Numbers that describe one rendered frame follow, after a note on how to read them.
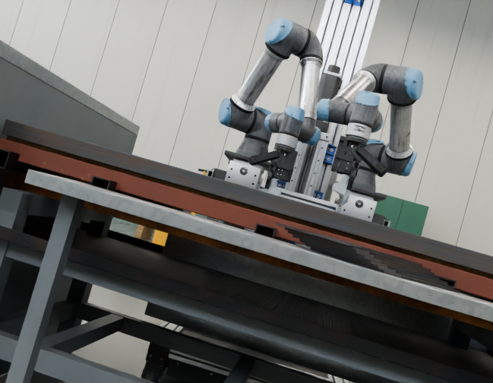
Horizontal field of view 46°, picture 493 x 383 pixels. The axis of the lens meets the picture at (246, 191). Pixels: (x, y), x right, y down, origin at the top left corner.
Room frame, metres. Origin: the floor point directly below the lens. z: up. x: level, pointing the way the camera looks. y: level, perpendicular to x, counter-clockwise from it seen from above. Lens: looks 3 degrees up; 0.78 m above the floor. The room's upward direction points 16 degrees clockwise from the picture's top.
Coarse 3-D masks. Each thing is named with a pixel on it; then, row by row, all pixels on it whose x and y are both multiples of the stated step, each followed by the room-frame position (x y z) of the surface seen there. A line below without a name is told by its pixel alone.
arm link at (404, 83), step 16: (384, 80) 2.19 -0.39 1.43; (400, 80) 2.17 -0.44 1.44; (416, 80) 2.15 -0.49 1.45; (400, 96) 2.20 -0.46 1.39; (416, 96) 2.18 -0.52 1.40; (400, 112) 2.28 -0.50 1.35; (400, 128) 2.34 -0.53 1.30; (400, 144) 2.41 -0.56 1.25; (384, 160) 2.50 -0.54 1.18; (400, 160) 2.45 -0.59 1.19
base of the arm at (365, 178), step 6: (360, 168) 2.54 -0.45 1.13; (366, 168) 2.53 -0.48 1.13; (360, 174) 2.53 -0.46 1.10; (366, 174) 2.53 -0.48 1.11; (372, 174) 2.55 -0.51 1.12; (354, 180) 2.53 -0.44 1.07; (360, 180) 2.52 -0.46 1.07; (366, 180) 2.52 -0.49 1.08; (372, 180) 2.55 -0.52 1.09; (360, 186) 2.52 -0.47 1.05; (366, 186) 2.52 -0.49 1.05; (372, 186) 2.55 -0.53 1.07
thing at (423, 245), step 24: (48, 144) 1.59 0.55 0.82; (72, 144) 1.58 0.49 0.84; (144, 168) 1.55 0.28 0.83; (168, 168) 1.54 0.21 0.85; (216, 192) 1.52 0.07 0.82; (240, 192) 1.51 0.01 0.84; (264, 192) 1.51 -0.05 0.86; (312, 216) 1.49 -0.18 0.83; (336, 216) 1.48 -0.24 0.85; (384, 240) 1.46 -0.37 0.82; (408, 240) 1.45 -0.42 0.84; (432, 240) 1.44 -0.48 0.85; (480, 264) 1.42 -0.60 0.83
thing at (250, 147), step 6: (246, 138) 2.59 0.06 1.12; (252, 138) 2.57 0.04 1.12; (258, 138) 2.57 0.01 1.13; (240, 144) 2.61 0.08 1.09; (246, 144) 2.57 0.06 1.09; (252, 144) 2.57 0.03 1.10; (258, 144) 2.57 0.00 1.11; (264, 144) 2.59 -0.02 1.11; (240, 150) 2.58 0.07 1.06; (246, 150) 2.56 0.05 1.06; (252, 150) 2.56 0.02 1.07; (258, 150) 2.56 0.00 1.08; (264, 150) 2.59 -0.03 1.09
